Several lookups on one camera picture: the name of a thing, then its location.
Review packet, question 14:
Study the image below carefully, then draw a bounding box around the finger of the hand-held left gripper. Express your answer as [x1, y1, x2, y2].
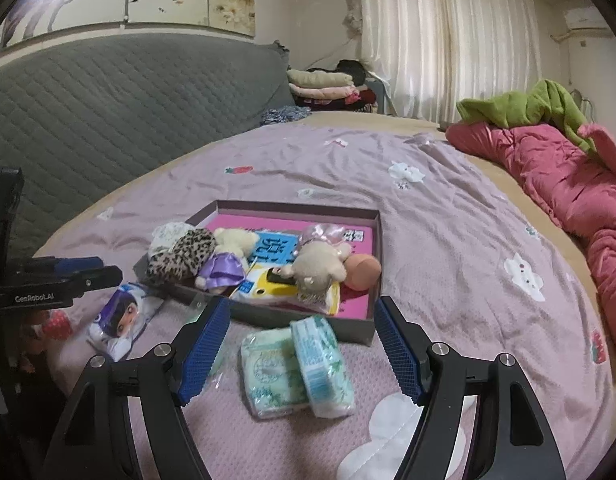
[57, 266, 124, 293]
[53, 256, 105, 275]

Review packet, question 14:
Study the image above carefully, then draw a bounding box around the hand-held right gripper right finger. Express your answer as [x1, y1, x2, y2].
[374, 295, 561, 480]

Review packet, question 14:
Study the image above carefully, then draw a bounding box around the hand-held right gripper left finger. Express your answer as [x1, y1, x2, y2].
[43, 296, 232, 480]

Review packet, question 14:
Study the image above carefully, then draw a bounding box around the purple wet wipes packet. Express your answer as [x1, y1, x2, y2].
[85, 282, 164, 363]

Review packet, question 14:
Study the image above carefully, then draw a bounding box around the pale green tissue packet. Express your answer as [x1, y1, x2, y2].
[239, 330, 310, 421]

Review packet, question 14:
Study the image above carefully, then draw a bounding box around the blue-green tissue packet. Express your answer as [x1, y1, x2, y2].
[289, 316, 356, 418]

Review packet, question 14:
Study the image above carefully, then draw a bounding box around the teddy bear with purple bow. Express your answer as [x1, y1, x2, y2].
[195, 227, 259, 295]

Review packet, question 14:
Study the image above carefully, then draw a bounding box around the yellow wet wipes packet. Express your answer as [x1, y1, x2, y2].
[228, 266, 341, 317]

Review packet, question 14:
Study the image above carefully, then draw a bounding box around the peach round puff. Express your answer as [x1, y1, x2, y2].
[344, 254, 383, 291]

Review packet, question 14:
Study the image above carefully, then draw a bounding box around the leopard print scrunchie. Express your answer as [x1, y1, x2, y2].
[145, 227, 219, 281]

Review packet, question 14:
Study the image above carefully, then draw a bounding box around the grey shallow box pink inside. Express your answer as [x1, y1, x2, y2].
[133, 199, 384, 347]

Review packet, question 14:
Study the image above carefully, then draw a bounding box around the teddy bear with pink bow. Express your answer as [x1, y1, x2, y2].
[278, 224, 353, 306]

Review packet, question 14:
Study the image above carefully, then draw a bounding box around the white floral scrunchie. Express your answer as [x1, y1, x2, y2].
[149, 220, 195, 256]

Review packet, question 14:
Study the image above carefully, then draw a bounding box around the grey quilted headboard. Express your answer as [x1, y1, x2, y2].
[0, 35, 294, 261]

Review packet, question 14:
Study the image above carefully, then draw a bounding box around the pink quilt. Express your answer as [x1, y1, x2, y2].
[445, 122, 616, 376]

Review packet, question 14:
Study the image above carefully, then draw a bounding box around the blue patterned cloth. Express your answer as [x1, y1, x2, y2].
[260, 105, 309, 127]

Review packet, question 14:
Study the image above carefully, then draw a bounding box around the stack of folded clothes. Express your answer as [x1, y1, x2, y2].
[287, 60, 384, 113]

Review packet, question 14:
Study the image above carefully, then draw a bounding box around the green blanket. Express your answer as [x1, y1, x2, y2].
[455, 79, 596, 153]

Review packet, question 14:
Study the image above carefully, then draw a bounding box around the white curtain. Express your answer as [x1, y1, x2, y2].
[355, 0, 544, 128]

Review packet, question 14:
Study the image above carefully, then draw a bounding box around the white air conditioner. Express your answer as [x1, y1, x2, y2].
[563, 7, 615, 35]

